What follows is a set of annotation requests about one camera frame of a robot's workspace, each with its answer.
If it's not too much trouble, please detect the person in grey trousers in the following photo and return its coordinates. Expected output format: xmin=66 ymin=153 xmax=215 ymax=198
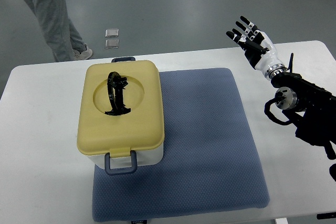
xmin=23 ymin=0 xmax=93 ymax=62

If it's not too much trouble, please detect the black table bracket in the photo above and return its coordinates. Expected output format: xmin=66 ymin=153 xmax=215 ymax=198
xmin=317 ymin=212 xmax=336 ymax=220

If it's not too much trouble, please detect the blue padded mat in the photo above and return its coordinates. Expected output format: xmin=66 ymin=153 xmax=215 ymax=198
xmin=92 ymin=68 xmax=270 ymax=222

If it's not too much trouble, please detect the white storage box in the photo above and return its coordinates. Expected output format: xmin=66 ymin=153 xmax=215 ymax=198
xmin=88 ymin=143 xmax=164 ymax=169

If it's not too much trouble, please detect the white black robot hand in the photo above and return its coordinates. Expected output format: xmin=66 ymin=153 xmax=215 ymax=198
xmin=226 ymin=16 xmax=287 ymax=80

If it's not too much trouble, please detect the upper silver floor plate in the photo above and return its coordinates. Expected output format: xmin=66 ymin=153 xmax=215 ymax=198
xmin=105 ymin=28 xmax=119 ymax=38

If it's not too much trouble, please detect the yellow box lid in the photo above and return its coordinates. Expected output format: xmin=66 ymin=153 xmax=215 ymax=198
xmin=77 ymin=60 xmax=164 ymax=157

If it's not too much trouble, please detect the blue latch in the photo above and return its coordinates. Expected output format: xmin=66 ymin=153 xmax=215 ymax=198
xmin=104 ymin=151 xmax=138 ymax=176
xmin=111 ymin=56 xmax=136 ymax=63

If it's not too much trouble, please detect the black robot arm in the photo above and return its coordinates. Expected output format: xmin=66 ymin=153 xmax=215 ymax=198
xmin=264 ymin=54 xmax=335 ymax=160

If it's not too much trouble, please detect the black lid handle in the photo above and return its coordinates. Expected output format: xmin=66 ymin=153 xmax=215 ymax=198
xmin=105 ymin=71 xmax=131 ymax=116

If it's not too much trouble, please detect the blue front latch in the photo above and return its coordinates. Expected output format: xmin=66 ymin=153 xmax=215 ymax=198
xmin=104 ymin=151 xmax=138 ymax=176

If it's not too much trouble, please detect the blue rear latch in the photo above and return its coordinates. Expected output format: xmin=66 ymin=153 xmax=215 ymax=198
xmin=111 ymin=56 xmax=136 ymax=63

